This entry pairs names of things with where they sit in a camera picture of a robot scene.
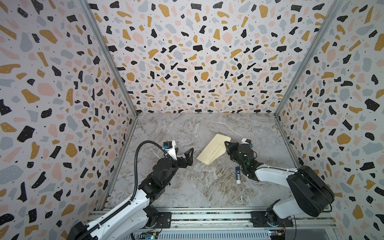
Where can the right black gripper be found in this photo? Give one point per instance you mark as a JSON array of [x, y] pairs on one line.
[[235, 148]]

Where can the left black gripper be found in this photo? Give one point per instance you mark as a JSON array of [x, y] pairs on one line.
[[188, 160]]

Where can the cream envelope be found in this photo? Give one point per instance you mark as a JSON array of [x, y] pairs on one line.
[[214, 149]]

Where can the blue white glue stick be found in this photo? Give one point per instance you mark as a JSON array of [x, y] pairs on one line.
[[238, 175]]

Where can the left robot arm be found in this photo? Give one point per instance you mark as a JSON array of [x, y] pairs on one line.
[[136, 212]]

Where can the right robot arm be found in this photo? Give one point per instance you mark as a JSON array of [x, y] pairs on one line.
[[310, 194]]

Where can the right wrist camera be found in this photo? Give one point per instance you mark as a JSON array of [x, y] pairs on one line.
[[246, 141]]

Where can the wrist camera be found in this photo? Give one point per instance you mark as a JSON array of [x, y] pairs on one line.
[[246, 141], [171, 149]]

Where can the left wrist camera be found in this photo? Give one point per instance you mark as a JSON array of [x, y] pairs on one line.
[[171, 149]]

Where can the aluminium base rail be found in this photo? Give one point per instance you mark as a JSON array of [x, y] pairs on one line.
[[235, 218]]

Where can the perforated grey cable tray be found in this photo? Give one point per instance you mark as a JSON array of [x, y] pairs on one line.
[[206, 235]]

